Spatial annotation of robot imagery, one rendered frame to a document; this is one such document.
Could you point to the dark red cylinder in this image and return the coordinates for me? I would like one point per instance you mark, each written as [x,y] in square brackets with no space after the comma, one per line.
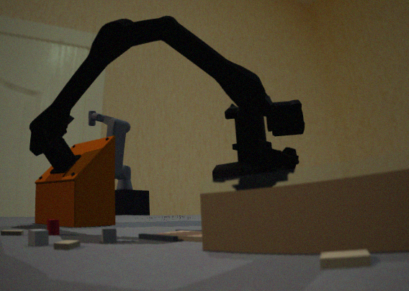
[53,227]

